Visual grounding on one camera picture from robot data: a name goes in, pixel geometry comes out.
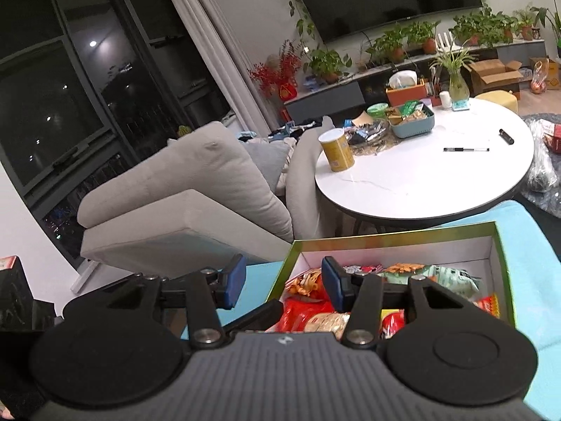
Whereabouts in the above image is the orange tissue box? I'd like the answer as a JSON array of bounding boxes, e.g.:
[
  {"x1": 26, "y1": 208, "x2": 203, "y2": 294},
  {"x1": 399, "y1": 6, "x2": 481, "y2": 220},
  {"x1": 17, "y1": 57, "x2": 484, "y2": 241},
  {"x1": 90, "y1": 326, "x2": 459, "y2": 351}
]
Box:
[{"x1": 386, "y1": 71, "x2": 428, "y2": 107}]

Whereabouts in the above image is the red flower plant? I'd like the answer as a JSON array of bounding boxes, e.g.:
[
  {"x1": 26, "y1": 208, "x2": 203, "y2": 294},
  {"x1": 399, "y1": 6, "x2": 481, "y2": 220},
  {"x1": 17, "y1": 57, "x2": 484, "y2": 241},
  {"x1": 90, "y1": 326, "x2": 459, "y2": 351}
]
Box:
[{"x1": 248, "y1": 39, "x2": 303, "y2": 99}]

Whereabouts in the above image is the light blue tablecloth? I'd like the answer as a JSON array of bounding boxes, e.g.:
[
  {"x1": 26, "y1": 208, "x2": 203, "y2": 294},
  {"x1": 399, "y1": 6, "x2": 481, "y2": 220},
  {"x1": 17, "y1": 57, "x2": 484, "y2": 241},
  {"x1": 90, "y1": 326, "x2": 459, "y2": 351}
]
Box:
[{"x1": 177, "y1": 199, "x2": 561, "y2": 421}]

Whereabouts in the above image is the clear plastic bag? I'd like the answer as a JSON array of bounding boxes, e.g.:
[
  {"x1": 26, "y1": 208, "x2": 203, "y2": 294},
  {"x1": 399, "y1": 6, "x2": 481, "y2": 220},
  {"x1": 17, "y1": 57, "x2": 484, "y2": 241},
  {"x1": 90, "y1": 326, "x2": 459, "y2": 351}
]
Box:
[{"x1": 523, "y1": 114, "x2": 561, "y2": 218}]

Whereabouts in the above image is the blue basket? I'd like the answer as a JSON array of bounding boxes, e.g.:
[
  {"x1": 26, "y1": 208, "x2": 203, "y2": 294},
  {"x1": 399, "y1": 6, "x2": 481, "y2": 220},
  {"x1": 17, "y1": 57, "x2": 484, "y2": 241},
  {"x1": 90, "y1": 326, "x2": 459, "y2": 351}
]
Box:
[{"x1": 388, "y1": 102, "x2": 435, "y2": 139}]

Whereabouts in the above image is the grey pillow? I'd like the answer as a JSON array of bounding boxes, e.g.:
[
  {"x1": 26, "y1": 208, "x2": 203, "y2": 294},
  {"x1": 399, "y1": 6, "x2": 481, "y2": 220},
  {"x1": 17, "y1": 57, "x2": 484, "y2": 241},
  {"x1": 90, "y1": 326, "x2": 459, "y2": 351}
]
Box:
[{"x1": 243, "y1": 138, "x2": 294, "y2": 194}]

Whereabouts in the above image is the pile of snack packets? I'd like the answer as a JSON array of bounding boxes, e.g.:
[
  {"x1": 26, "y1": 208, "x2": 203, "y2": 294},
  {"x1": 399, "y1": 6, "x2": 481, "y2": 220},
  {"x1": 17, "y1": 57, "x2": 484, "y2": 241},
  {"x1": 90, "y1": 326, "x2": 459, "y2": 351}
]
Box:
[{"x1": 274, "y1": 263, "x2": 502, "y2": 340}]

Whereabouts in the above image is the white round table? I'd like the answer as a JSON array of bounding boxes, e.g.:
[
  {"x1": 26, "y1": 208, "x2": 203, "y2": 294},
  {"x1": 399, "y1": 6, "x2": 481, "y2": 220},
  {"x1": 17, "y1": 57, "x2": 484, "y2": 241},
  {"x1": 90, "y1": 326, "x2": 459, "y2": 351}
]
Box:
[{"x1": 315, "y1": 96, "x2": 535, "y2": 220}]

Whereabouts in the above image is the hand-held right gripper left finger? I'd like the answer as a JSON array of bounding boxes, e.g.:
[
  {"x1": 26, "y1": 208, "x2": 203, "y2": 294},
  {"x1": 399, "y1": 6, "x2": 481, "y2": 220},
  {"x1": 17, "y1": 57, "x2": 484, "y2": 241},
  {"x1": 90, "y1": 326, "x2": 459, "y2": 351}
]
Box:
[{"x1": 62, "y1": 254, "x2": 247, "y2": 350}]

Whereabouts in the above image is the yellow can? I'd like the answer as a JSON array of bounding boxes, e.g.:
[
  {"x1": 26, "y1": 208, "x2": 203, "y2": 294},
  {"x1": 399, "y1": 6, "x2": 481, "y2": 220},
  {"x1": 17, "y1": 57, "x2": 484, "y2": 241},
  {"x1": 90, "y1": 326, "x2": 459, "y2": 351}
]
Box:
[{"x1": 318, "y1": 127, "x2": 355, "y2": 173}]

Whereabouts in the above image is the yellow stool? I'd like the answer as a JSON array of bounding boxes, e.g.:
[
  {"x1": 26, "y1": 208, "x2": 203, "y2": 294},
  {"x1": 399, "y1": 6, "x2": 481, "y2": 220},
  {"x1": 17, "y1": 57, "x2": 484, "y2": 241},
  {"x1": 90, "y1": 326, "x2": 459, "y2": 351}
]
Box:
[{"x1": 474, "y1": 90, "x2": 519, "y2": 112}]

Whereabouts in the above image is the green potted plant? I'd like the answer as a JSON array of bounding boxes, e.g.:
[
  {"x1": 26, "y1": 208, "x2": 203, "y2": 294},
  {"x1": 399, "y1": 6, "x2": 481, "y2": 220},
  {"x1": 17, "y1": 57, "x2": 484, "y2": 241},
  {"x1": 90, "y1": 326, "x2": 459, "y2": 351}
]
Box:
[
  {"x1": 451, "y1": 12, "x2": 487, "y2": 47},
  {"x1": 482, "y1": 11, "x2": 518, "y2": 45},
  {"x1": 407, "y1": 20, "x2": 441, "y2": 55},
  {"x1": 302, "y1": 46, "x2": 351, "y2": 84},
  {"x1": 513, "y1": 6, "x2": 539, "y2": 41},
  {"x1": 366, "y1": 24, "x2": 410, "y2": 64}
]

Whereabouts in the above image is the closed cardboard box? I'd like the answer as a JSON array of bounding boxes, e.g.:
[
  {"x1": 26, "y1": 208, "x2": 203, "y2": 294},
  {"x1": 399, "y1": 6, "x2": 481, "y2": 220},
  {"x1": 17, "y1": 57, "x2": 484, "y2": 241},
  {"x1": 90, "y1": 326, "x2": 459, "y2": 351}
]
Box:
[{"x1": 528, "y1": 57, "x2": 561, "y2": 91}]

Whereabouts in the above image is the small red box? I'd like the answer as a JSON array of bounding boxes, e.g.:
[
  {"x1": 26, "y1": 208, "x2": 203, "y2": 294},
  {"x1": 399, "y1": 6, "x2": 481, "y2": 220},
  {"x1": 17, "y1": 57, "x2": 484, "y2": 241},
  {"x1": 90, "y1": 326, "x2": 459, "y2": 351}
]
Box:
[{"x1": 543, "y1": 123, "x2": 561, "y2": 154}]

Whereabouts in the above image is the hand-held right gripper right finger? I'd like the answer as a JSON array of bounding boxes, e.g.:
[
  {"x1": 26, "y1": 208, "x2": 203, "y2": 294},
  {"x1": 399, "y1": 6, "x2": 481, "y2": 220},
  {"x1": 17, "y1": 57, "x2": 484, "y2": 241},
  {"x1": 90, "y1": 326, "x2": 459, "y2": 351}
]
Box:
[{"x1": 322, "y1": 256, "x2": 515, "y2": 350}]

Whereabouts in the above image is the pile of clothes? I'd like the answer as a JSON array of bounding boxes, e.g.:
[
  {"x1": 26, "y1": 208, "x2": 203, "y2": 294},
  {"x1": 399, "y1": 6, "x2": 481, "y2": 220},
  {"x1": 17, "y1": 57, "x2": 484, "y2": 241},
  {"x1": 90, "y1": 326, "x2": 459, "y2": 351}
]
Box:
[{"x1": 239, "y1": 119, "x2": 324, "y2": 142}]

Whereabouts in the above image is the black box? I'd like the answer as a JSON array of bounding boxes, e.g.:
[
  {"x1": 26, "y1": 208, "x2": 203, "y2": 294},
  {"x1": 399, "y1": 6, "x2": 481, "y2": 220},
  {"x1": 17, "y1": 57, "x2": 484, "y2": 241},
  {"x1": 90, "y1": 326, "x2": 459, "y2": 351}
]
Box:
[{"x1": 0, "y1": 256, "x2": 58, "y2": 329}]

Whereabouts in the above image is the tray of wrapped candies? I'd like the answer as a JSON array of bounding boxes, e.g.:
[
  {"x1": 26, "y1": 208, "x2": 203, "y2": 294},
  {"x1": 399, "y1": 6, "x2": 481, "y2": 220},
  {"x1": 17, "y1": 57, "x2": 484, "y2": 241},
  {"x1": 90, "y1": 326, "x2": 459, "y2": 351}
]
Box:
[{"x1": 344, "y1": 118, "x2": 401, "y2": 156}]

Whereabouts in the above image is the glass vase with plant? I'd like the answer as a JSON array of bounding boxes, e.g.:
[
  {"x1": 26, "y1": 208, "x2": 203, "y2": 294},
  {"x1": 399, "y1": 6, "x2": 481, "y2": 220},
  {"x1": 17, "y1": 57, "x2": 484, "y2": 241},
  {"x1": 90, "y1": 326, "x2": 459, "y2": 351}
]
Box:
[{"x1": 430, "y1": 46, "x2": 478, "y2": 102}]

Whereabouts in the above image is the red cracker packet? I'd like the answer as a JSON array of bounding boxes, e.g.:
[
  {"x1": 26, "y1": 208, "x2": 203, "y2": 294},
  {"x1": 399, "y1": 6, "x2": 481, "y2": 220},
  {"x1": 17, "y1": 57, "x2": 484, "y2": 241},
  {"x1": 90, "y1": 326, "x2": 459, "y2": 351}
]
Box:
[{"x1": 274, "y1": 298, "x2": 351, "y2": 334}]

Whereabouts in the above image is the white curtain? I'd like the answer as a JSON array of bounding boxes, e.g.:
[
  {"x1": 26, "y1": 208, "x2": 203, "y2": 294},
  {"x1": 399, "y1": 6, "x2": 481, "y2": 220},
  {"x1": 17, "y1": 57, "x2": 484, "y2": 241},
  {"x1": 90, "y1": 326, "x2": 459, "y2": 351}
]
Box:
[{"x1": 155, "y1": 0, "x2": 285, "y2": 130}]

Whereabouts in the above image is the green vine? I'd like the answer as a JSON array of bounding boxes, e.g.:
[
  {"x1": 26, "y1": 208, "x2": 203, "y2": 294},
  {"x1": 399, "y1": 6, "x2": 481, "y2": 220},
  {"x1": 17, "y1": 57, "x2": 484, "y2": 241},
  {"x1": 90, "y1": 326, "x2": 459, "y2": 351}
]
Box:
[{"x1": 272, "y1": 0, "x2": 492, "y2": 49}]

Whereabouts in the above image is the green cardboard box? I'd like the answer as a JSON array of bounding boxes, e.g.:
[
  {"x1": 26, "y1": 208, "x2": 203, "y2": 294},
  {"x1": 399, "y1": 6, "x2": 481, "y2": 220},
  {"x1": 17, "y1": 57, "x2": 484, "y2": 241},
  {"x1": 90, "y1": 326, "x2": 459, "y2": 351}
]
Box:
[{"x1": 263, "y1": 221, "x2": 519, "y2": 343}]

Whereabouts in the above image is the dark window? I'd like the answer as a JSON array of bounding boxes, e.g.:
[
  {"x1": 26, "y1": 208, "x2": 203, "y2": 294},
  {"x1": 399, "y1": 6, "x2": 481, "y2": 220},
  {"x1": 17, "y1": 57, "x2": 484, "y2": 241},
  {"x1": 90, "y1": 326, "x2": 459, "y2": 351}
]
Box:
[{"x1": 0, "y1": 0, "x2": 233, "y2": 268}]

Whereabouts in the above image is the beige sofa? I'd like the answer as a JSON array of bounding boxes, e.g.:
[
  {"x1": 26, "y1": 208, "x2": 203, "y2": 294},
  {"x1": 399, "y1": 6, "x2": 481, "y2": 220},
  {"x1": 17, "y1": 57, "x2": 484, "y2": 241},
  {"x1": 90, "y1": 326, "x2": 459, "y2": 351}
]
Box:
[{"x1": 78, "y1": 116, "x2": 343, "y2": 273}]

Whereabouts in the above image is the tall leafy plant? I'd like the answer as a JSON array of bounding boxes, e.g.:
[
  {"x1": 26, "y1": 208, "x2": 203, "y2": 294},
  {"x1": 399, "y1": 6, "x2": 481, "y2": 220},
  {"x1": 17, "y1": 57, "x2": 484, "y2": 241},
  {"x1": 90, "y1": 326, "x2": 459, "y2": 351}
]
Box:
[{"x1": 530, "y1": 0, "x2": 561, "y2": 58}]

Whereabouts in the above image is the grey television cabinet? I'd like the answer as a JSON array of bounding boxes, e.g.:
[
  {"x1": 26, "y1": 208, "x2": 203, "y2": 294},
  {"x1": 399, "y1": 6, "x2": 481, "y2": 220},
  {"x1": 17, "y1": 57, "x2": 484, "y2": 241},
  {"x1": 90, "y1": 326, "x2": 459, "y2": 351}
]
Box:
[{"x1": 283, "y1": 37, "x2": 546, "y2": 119}]

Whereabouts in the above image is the open cardboard box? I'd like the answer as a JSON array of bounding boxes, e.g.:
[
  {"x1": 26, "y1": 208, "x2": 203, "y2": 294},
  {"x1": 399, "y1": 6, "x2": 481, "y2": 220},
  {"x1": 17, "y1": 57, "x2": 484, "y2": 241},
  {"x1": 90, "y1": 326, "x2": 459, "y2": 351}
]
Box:
[{"x1": 467, "y1": 59, "x2": 523, "y2": 99}]

